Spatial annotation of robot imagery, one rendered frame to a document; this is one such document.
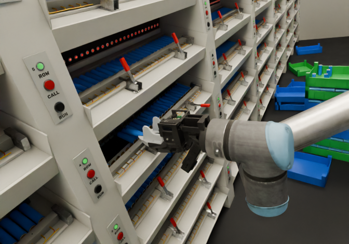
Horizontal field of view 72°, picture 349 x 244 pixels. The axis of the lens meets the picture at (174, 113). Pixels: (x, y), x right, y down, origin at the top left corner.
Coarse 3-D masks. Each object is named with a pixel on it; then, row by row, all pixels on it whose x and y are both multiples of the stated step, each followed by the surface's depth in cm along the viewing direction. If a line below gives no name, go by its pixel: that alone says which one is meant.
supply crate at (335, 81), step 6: (318, 66) 150; (324, 66) 148; (336, 66) 144; (342, 66) 142; (348, 66) 140; (306, 72) 138; (312, 72) 148; (324, 72) 149; (336, 72) 145; (342, 72) 143; (348, 72) 141; (306, 78) 139; (312, 78) 137; (318, 78) 135; (324, 78) 133; (330, 78) 131; (336, 78) 129; (342, 78) 139; (348, 78) 137; (306, 84) 140; (312, 84) 138; (318, 84) 136; (324, 84) 134; (330, 84) 132; (336, 84) 131; (342, 84) 129; (348, 84) 127
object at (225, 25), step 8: (216, 0) 141; (216, 8) 140; (224, 8) 144; (232, 8) 149; (240, 8) 145; (248, 8) 144; (216, 16) 127; (224, 16) 127; (232, 16) 138; (240, 16) 133; (248, 16) 141; (216, 24) 115; (224, 24) 114; (232, 24) 124; (240, 24) 132; (216, 32) 111; (224, 32) 112; (232, 32) 122; (216, 40) 103; (224, 40) 115
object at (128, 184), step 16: (176, 80) 109; (192, 80) 105; (160, 96) 98; (208, 96) 101; (192, 112) 91; (128, 144) 74; (112, 160) 68; (144, 160) 69; (160, 160) 75; (128, 176) 64; (144, 176) 67; (128, 192) 62
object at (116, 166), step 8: (184, 96) 95; (192, 96) 98; (176, 104) 90; (184, 104) 93; (168, 112) 85; (176, 112) 88; (152, 128) 77; (136, 144) 71; (144, 144) 74; (128, 152) 68; (136, 152) 70; (120, 160) 65; (128, 160) 68; (112, 168) 63; (120, 168) 65; (112, 176) 63; (120, 176) 63
